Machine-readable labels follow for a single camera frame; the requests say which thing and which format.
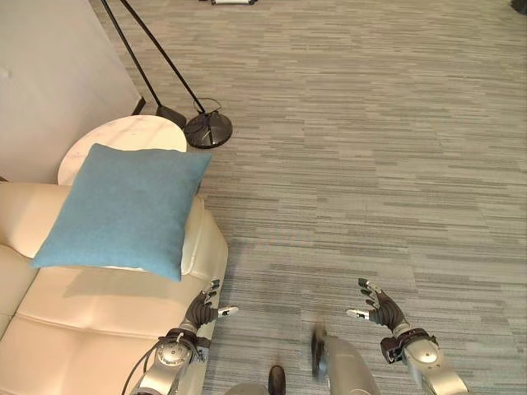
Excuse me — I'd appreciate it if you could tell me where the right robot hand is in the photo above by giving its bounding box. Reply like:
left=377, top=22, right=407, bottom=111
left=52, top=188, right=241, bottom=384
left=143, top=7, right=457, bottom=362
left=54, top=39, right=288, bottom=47
left=346, top=278, right=412, bottom=333

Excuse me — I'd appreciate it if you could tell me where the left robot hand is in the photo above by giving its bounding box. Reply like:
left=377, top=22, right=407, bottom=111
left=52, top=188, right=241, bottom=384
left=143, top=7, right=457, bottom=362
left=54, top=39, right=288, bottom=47
left=184, top=279, right=240, bottom=332

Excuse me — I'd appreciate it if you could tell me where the cream leather sofa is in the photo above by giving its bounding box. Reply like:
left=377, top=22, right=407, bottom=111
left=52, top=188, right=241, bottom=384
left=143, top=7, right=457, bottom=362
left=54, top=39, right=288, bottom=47
left=0, top=181, right=230, bottom=395

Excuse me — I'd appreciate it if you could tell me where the blue square cushion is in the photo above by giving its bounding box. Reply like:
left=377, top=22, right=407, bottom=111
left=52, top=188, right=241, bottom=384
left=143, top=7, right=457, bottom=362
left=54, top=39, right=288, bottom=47
left=30, top=142, right=213, bottom=283

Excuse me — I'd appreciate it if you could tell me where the round white marble side table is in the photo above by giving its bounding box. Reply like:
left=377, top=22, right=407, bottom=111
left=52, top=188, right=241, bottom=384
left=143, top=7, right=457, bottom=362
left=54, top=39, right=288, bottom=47
left=56, top=115, right=189, bottom=187

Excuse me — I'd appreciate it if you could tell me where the black floor lamp square base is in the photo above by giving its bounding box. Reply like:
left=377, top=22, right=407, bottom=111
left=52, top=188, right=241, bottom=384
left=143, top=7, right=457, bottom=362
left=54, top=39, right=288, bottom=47
left=100, top=0, right=188, bottom=128

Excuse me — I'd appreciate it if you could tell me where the white object with black ends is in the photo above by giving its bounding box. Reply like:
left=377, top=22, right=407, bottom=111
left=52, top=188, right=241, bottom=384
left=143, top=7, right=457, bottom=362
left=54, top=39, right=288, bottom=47
left=199, top=0, right=259, bottom=7

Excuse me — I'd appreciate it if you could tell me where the black lamp cable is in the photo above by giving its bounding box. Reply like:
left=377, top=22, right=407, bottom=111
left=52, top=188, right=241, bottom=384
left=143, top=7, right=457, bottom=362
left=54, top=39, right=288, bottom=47
left=192, top=96, right=222, bottom=115

